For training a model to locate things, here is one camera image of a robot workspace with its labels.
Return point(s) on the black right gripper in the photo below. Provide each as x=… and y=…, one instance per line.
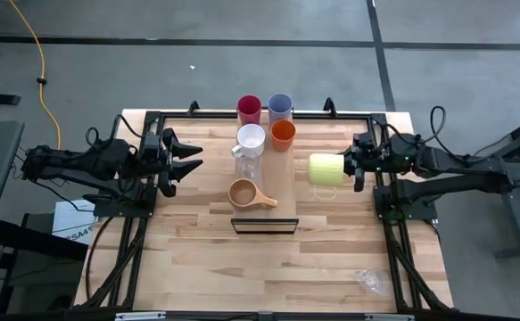
x=358, y=183

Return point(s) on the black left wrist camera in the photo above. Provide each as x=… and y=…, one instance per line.
x=151, y=145

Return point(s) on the black side table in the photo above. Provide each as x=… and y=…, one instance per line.
x=41, y=245

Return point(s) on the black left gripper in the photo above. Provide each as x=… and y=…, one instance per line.
x=168, y=178

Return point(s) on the white cardboard box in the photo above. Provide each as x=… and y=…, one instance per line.
x=74, y=227

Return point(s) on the pink plastic cup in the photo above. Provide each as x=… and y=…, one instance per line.
x=249, y=109

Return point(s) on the wooden shelf with black frame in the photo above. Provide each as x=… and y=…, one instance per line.
x=282, y=196

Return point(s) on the silver metal plate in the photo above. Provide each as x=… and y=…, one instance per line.
x=389, y=317
x=139, y=315

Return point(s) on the orange plastic cup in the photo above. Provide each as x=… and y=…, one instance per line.
x=283, y=134

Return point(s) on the white ceramic mug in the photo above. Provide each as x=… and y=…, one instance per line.
x=251, y=136

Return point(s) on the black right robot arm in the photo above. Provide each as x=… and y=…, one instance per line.
x=460, y=171

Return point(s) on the black frame bracket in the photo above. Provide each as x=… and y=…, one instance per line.
x=193, y=108
x=329, y=106

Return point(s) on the lavender plastic cup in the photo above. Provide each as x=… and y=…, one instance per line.
x=280, y=107

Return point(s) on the yellow-green ribbed mug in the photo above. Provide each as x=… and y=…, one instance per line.
x=326, y=169

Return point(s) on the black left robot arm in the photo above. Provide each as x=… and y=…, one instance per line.
x=76, y=162

